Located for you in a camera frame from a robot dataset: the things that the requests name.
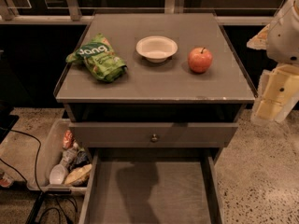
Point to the green chip bag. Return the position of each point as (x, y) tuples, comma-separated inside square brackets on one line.
[(100, 59)]

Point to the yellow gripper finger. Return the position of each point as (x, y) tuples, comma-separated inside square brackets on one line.
[(273, 104), (259, 41)]

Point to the red apple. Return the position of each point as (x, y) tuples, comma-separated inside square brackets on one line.
[(200, 59)]

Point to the red snack packet in bin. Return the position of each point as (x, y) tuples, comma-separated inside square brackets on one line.
[(68, 140)]

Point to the white cup in bin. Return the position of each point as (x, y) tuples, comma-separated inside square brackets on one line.
[(58, 174)]

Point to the yellow snack bag in bin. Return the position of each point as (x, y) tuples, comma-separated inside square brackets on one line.
[(78, 176)]

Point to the clear plastic storage bin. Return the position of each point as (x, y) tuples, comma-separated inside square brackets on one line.
[(52, 153)]

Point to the metal window railing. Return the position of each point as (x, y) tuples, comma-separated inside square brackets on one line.
[(227, 12)]

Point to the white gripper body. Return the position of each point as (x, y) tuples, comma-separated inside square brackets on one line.
[(284, 41)]

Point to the closed top drawer with knob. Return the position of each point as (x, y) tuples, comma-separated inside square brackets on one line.
[(153, 134)]

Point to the open middle drawer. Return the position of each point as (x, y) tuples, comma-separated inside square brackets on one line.
[(152, 186)]

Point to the grey drawer cabinet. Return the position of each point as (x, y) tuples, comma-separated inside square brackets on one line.
[(159, 92)]

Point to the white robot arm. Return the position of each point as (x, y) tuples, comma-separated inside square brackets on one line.
[(283, 35)]

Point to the white paper bowl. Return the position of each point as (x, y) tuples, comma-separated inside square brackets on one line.
[(156, 49)]

